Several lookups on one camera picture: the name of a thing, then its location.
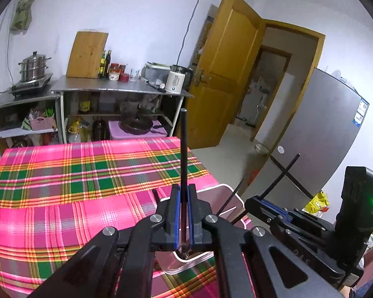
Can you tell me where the pink green plaid tablecloth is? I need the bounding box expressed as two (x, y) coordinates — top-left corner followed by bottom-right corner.
(0, 137), (257, 298)

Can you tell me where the steel steamer pot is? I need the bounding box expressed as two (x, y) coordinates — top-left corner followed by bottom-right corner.
(18, 51), (52, 81)

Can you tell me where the silver refrigerator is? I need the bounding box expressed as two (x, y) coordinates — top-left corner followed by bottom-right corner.
(241, 68), (370, 212)

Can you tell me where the white electric kettle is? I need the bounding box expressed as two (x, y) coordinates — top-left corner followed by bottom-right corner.
(165, 65), (194, 94)

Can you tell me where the pink plastic utensil holder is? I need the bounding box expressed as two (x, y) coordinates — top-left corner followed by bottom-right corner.
(155, 184), (252, 275)

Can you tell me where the low steel counter shelf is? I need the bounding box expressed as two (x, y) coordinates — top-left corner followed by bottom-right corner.
(0, 90), (64, 156)

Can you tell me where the lilac storage box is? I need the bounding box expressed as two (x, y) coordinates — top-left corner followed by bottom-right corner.
(108, 119), (168, 141)

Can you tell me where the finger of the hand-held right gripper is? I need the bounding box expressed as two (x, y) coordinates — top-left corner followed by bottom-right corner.
(257, 195), (299, 220)
(245, 196), (287, 228)

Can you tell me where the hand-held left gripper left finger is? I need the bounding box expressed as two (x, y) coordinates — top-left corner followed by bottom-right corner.
(28, 184), (182, 298)

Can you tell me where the grey plastic storage container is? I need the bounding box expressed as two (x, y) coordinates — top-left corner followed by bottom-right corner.
(142, 62), (172, 83)

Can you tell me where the thin dark wall cable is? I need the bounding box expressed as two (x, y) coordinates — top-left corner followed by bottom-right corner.
(0, 6), (17, 94)

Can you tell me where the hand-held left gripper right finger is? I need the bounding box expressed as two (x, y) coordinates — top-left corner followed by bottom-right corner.
(188, 184), (344, 298)

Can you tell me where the grey wall cable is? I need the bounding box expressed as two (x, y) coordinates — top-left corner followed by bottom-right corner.
(175, 0), (211, 66)

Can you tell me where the yellow snack bag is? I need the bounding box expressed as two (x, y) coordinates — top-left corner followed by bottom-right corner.
(307, 192), (330, 215)

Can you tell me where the black tabletop stove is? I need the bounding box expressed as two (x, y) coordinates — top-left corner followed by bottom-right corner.
(9, 74), (54, 96)

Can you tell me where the tall steel kitchen table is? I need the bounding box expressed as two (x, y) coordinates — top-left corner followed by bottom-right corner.
(51, 75), (194, 145)

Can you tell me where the large yellow oil bottle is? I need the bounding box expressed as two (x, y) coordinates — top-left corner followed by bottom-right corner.
(78, 91), (92, 114)

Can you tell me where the hanging green cloth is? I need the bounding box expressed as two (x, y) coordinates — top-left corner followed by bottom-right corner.
(11, 0), (44, 31)

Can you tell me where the yellow wooden door frame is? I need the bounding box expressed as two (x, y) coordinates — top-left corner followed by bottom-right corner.
(260, 19), (326, 141)

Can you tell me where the dark frying pan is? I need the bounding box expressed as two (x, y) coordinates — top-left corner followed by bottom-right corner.
(119, 116), (164, 134)

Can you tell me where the wooden cutting board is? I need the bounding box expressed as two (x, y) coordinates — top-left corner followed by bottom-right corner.
(66, 31), (109, 79)

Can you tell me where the yellow wooden door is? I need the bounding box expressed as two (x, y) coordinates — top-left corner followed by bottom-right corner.
(184, 0), (266, 149)

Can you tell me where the pink woven basket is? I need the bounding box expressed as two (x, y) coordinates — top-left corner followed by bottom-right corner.
(29, 115), (57, 131)

